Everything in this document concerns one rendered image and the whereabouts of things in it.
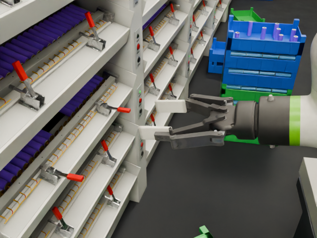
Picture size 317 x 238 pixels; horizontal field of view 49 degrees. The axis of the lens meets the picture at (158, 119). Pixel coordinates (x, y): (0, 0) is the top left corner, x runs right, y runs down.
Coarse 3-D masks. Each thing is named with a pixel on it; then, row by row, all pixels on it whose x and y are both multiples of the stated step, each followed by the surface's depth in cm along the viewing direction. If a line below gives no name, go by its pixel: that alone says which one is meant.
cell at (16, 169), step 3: (6, 165) 74; (9, 165) 74; (12, 165) 74; (3, 168) 74; (6, 168) 74; (9, 168) 74; (12, 168) 74; (15, 168) 74; (18, 168) 74; (9, 171) 74; (12, 171) 74; (15, 171) 74; (18, 171) 74; (15, 174) 74
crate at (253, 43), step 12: (228, 24) 154; (240, 24) 158; (264, 24) 156; (288, 24) 154; (228, 36) 142; (240, 36) 156; (252, 36) 156; (288, 36) 156; (300, 36) 138; (228, 48) 145; (240, 48) 144; (252, 48) 143; (264, 48) 142; (276, 48) 141; (288, 48) 141; (300, 48) 140
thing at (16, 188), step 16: (112, 80) 106; (96, 96) 98; (80, 112) 91; (96, 112) 95; (64, 128) 86; (48, 144) 81; (64, 144) 84; (48, 160) 79; (32, 176) 74; (16, 192) 70; (0, 208) 66
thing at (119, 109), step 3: (108, 108) 96; (111, 108) 96; (114, 108) 96; (117, 108) 96; (120, 108) 95; (123, 108) 95; (126, 108) 95; (120, 111) 95; (123, 111) 95; (126, 111) 94; (129, 111) 94
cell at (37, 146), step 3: (30, 141) 80; (33, 141) 81; (27, 144) 80; (30, 144) 80; (33, 144) 80; (36, 144) 80; (39, 144) 80; (33, 147) 80; (36, 147) 80; (39, 147) 80; (39, 150) 81
